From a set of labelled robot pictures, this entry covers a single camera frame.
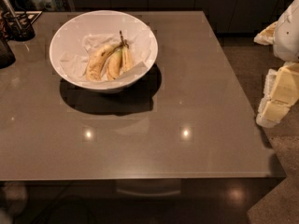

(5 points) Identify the white utensil handle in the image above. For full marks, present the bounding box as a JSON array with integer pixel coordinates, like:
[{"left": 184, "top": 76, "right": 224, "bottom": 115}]
[{"left": 3, "top": 0, "right": 22, "bottom": 33}]

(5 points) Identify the yellow banana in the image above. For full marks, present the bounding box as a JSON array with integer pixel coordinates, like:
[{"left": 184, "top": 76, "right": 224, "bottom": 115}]
[
  {"left": 120, "top": 32, "right": 134, "bottom": 72},
  {"left": 107, "top": 49, "right": 122, "bottom": 80}
]

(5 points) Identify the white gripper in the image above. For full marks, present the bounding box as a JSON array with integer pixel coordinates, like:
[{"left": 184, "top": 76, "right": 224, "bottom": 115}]
[{"left": 253, "top": 0, "right": 299, "bottom": 128}]

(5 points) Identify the white paper bowl liner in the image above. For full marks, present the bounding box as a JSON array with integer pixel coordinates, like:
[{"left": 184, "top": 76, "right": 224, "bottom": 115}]
[{"left": 60, "top": 29, "right": 157, "bottom": 87}]

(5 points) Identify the black wire utensil holder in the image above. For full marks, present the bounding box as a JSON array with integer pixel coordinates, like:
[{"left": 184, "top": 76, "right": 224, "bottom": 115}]
[{"left": 3, "top": 11, "right": 36, "bottom": 41}]

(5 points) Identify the large spotted banana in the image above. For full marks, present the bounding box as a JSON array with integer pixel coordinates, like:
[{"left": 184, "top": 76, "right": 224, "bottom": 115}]
[{"left": 86, "top": 45, "right": 118, "bottom": 81}]

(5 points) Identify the dark round pot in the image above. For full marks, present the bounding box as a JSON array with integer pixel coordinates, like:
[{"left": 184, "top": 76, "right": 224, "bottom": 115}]
[{"left": 0, "top": 35, "right": 16, "bottom": 68}]

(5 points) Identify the white ceramic bowl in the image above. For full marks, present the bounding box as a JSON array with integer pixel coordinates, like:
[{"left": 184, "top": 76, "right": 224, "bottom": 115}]
[{"left": 50, "top": 10, "right": 157, "bottom": 93}]

